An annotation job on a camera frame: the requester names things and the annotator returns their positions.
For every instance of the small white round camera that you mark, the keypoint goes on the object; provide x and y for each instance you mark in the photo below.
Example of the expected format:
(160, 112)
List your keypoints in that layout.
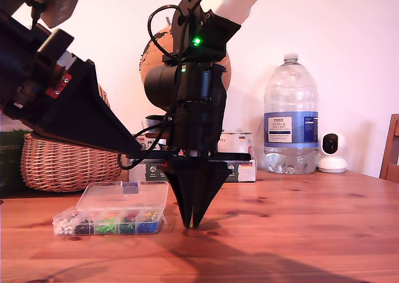
(332, 164)

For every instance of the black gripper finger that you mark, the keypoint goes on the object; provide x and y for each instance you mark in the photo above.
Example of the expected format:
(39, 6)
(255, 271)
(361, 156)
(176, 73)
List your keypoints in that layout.
(82, 114)

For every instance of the brown wooden chair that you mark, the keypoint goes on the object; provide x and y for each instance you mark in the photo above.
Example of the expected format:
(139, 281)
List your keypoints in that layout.
(391, 146)

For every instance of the clear plastic pin organizer box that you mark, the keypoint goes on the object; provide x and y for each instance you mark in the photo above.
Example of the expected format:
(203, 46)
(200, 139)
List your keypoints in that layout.
(124, 199)

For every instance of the dark green cardboard can tray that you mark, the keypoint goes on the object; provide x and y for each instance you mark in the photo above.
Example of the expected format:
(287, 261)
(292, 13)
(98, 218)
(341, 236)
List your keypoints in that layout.
(246, 172)

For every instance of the large clear water bottle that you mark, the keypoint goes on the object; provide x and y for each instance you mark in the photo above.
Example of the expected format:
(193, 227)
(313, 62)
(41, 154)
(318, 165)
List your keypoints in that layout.
(290, 127)

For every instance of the cork globe on metal stand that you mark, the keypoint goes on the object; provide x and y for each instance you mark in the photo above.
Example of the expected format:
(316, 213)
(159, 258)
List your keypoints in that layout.
(159, 40)

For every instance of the can with black white label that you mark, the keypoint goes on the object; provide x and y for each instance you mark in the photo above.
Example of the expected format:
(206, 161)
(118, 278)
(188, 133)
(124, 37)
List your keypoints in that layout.
(148, 147)

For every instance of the green and silver food bag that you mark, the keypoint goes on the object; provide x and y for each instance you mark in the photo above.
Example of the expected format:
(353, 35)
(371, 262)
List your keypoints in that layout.
(11, 164)

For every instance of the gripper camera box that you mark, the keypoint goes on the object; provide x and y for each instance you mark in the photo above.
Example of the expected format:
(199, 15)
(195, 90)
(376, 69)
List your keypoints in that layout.
(64, 5)
(151, 121)

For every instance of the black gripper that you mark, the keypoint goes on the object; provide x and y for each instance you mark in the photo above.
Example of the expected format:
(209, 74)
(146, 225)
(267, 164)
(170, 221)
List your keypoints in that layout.
(196, 127)

